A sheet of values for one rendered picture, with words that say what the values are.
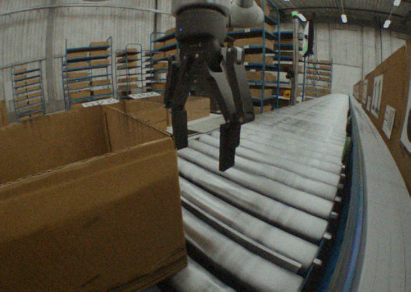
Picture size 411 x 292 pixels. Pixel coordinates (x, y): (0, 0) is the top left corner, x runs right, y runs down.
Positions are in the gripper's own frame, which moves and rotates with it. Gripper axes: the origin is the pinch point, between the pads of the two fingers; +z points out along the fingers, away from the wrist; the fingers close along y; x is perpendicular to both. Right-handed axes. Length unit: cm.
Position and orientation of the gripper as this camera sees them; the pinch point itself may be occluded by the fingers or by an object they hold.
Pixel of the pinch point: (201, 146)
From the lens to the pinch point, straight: 29.7
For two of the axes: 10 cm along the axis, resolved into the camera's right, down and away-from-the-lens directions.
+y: -7.2, -2.3, 6.6
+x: -7.0, 2.4, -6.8
